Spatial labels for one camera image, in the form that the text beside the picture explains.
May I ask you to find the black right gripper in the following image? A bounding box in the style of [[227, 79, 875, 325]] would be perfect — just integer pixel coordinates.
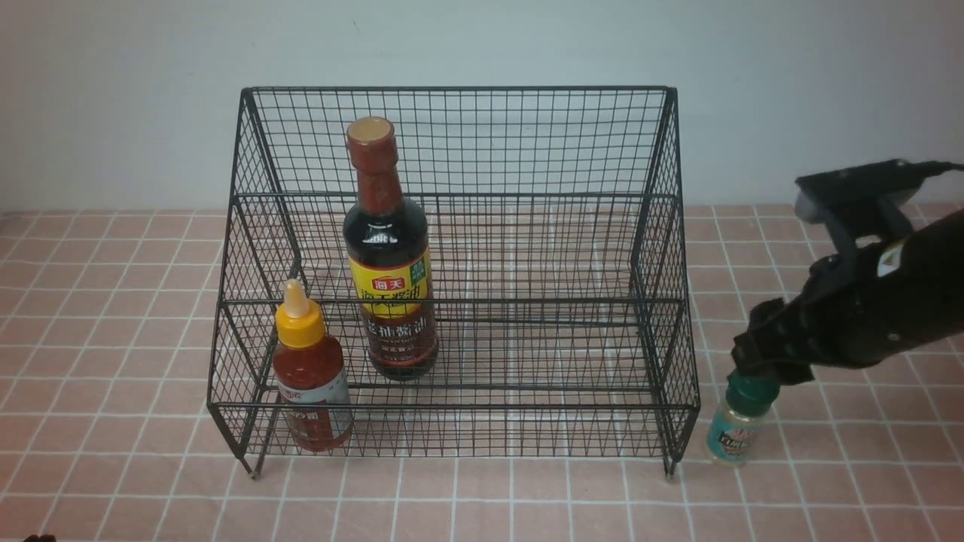
[[732, 212, 963, 385]]

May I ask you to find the green-capped white pepper shaker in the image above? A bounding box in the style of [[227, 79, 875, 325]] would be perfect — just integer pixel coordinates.
[[703, 370, 780, 467]]

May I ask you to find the dark soy sauce bottle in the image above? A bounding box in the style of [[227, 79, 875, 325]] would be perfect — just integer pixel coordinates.
[[342, 117, 440, 382]]

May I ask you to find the yellow-capped red sauce bottle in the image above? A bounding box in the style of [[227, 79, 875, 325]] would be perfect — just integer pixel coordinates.
[[272, 279, 355, 453]]

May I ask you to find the pink checkered tablecloth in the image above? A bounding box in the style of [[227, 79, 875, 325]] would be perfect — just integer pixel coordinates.
[[2, 206, 962, 541]]

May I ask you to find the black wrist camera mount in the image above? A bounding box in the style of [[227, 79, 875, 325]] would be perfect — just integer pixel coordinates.
[[793, 159, 943, 261]]

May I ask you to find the black wire mesh rack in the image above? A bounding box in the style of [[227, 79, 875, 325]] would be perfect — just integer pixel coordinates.
[[206, 85, 701, 478]]

